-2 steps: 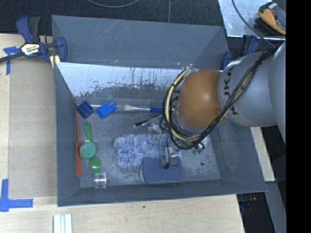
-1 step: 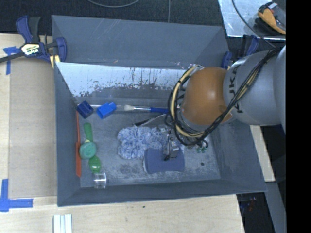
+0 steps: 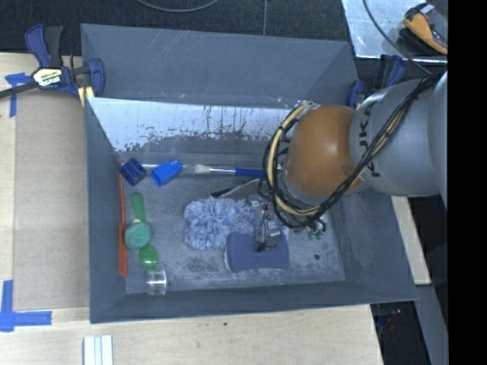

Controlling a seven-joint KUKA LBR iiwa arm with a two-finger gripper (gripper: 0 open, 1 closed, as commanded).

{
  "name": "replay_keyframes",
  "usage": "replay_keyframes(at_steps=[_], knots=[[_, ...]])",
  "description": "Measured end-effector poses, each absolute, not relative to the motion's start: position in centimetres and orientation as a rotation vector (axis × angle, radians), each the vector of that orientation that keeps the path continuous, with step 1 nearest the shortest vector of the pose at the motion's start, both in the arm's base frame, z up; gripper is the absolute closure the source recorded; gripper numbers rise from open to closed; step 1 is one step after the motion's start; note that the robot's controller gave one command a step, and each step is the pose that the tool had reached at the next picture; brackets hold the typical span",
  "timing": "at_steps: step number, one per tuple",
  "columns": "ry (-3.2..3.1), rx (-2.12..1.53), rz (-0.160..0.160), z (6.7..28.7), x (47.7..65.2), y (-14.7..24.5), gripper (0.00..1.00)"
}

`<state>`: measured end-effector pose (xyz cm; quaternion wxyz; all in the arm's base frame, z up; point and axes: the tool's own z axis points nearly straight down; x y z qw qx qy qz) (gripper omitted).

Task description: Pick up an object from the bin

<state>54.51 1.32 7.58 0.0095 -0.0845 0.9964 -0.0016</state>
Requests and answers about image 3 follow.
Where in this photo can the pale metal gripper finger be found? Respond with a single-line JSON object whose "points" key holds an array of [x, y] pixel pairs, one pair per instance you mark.
{"points": [[273, 233], [261, 234]]}

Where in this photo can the dark blue small box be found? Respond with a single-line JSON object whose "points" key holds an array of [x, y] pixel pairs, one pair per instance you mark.
{"points": [[133, 171]]}

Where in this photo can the pale wood flat board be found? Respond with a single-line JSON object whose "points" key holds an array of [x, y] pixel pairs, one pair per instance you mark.
{"points": [[49, 204]]}

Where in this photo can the blue and white fluffy cloth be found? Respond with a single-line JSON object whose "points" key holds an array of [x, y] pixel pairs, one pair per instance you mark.
{"points": [[213, 219]]}

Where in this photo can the clear plastic cup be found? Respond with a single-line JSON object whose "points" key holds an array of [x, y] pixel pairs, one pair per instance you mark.
{"points": [[156, 283]]}

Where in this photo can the blue plastic block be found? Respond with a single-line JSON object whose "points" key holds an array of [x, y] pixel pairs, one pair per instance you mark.
{"points": [[166, 172]]}

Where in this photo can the grey metal bin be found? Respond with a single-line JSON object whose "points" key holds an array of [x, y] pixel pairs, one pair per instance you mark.
{"points": [[213, 67]]}

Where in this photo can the teal green round lid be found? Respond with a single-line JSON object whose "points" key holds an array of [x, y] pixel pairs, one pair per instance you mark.
{"points": [[137, 235]]}

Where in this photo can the orange flat strip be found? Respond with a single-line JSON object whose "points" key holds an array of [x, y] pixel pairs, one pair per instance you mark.
{"points": [[122, 242]]}

